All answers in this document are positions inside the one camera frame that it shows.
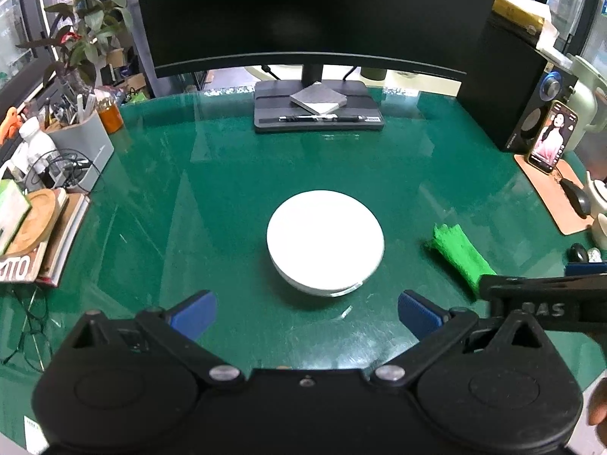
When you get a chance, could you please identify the yellow cardboard box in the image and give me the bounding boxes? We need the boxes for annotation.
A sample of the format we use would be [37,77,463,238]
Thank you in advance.
[492,0,553,39]

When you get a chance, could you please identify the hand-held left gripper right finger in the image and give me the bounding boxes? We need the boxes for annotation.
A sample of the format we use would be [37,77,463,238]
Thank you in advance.
[372,290,553,387]

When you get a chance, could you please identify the eyeglasses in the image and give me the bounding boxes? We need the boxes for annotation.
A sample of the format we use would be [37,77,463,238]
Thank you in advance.
[1,288,54,373]

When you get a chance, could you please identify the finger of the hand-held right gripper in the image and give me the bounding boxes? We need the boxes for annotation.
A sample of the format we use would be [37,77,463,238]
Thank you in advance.
[478,275,607,300]
[564,262,607,276]

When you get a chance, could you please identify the orange jar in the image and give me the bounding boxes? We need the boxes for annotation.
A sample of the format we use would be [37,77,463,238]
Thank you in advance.
[96,88,125,134]

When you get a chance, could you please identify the round wooden board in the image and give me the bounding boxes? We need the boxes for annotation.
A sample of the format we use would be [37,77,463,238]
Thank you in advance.
[5,188,61,257]

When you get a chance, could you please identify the black computer mouse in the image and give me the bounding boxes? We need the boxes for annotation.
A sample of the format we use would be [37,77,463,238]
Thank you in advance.
[560,177,593,219]

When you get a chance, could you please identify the smartphone with lit screen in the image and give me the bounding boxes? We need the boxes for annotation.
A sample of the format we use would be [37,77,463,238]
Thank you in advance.
[528,100,580,174]

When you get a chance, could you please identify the green cloth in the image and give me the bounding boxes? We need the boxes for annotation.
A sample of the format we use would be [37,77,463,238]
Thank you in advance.
[424,223,498,295]

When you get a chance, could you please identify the cork mouse pad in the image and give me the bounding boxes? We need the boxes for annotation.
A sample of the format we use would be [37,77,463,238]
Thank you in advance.
[514,152,597,237]

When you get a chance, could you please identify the black pen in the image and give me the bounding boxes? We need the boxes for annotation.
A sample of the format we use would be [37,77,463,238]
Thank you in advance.
[279,114,367,122]

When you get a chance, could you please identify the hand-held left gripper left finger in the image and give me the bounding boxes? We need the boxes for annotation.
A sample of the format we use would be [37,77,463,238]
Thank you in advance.
[61,290,247,387]

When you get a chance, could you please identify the white bowl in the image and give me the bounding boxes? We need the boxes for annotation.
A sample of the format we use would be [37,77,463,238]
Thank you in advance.
[266,191,385,298]

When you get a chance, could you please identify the white teapot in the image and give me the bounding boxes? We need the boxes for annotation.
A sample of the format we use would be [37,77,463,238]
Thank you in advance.
[585,171,607,220]

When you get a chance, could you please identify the dark grey monitor stand base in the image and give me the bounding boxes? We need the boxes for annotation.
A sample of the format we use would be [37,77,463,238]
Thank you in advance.
[253,80,386,134]

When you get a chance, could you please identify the white cup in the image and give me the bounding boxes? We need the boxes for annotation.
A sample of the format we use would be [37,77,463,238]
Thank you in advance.
[589,213,607,248]

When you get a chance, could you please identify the black speaker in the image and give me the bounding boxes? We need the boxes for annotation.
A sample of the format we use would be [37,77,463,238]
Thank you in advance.
[459,9,580,153]

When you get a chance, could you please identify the potted plant with red leaves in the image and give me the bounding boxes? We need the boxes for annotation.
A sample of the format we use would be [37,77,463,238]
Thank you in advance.
[18,0,137,96]

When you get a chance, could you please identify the stack of books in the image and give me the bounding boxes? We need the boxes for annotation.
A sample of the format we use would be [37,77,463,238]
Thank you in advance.
[0,188,91,288]

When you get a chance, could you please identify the green tissue box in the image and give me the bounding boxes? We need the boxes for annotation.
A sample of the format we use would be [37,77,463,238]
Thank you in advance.
[0,179,33,255]

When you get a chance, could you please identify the orange handled tool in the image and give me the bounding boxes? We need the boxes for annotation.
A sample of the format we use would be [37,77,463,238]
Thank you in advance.
[0,107,23,144]

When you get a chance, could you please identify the grey notepad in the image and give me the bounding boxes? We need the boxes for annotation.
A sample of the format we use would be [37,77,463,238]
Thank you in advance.
[290,83,348,116]

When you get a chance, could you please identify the white plastic bottle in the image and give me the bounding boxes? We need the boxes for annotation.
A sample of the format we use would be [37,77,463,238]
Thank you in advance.
[18,118,56,172]

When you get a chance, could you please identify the person's right hand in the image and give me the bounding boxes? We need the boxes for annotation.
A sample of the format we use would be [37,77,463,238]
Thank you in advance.
[587,383,607,428]

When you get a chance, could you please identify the pale green kettle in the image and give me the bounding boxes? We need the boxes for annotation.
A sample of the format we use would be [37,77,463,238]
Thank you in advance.
[563,54,607,153]

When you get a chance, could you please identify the black curved monitor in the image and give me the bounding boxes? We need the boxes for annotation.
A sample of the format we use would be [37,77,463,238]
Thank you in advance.
[132,0,509,79]

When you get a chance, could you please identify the black cables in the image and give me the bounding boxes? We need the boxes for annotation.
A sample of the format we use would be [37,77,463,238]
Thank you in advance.
[25,148,104,196]

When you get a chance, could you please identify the grey desk organizer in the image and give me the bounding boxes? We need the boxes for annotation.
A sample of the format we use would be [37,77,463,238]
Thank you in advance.
[44,109,116,193]

